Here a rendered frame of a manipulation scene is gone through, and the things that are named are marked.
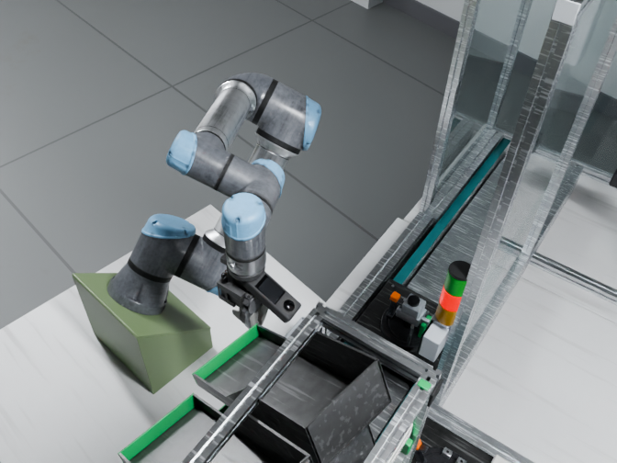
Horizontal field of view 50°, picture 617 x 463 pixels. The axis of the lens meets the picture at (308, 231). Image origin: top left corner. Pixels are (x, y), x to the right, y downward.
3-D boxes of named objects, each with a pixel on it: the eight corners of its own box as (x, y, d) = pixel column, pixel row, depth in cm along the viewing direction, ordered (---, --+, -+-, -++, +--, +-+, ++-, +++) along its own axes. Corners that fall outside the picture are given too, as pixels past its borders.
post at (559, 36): (428, 395, 159) (551, 17, 85) (433, 387, 161) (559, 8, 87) (439, 402, 158) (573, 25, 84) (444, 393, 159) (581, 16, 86)
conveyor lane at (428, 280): (272, 450, 159) (271, 432, 152) (431, 242, 207) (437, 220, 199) (373, 521, 148) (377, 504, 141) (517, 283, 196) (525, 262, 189)
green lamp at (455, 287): (439, 289, 130) (443, 274, 127) (450, 273, 133) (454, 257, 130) (462, 301, 129) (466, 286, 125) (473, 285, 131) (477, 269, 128)
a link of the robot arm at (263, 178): (241, 141, 124) (222, 179, 116) (294, 168, 125) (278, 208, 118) (229, 166, 129) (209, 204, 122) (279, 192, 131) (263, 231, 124)
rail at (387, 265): (239, 452, 158) (237, 432, 150) (414, 232, 209) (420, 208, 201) (257, 465, 156) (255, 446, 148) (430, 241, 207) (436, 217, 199)
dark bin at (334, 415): (196, 385, 98) (178, 348, 95) (261, 334, 105) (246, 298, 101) (321, 471, 78) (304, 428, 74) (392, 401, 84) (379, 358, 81)
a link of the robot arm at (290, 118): (177, 268, 170) (274, 78, 161) (229, 293, 172) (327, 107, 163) (170, 282, 158) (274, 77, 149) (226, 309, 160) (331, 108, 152)
